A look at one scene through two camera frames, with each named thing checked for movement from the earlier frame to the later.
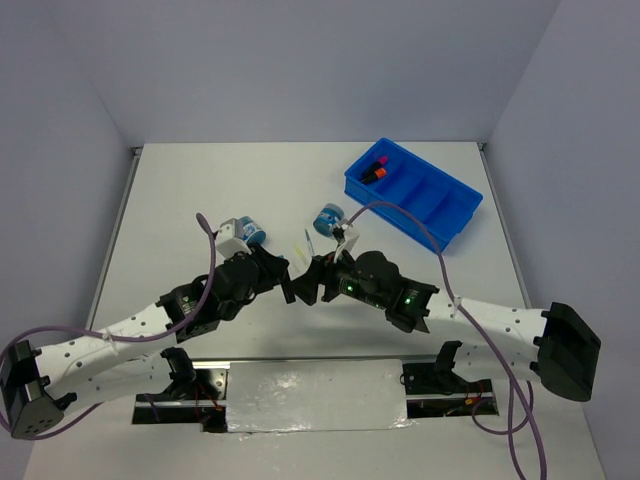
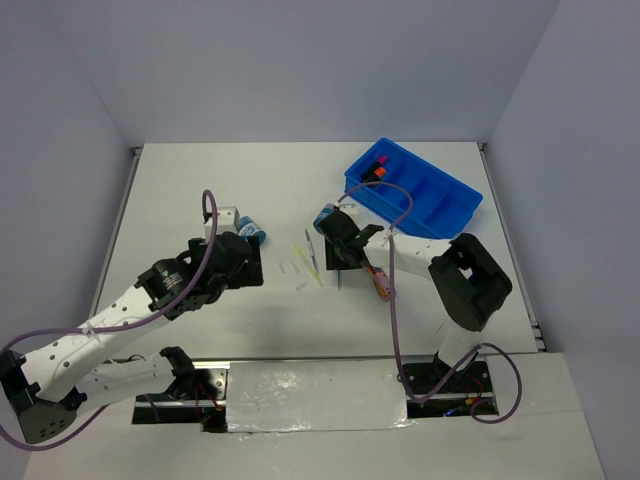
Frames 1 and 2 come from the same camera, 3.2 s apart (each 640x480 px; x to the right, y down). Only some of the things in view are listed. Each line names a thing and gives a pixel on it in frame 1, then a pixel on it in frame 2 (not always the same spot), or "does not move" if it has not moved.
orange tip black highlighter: x=374 y=174 does not move
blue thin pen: x=309 y=243 does not move
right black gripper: x=306 y=285 → x=334 y=262
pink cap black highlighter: x=382 y=160 does not move
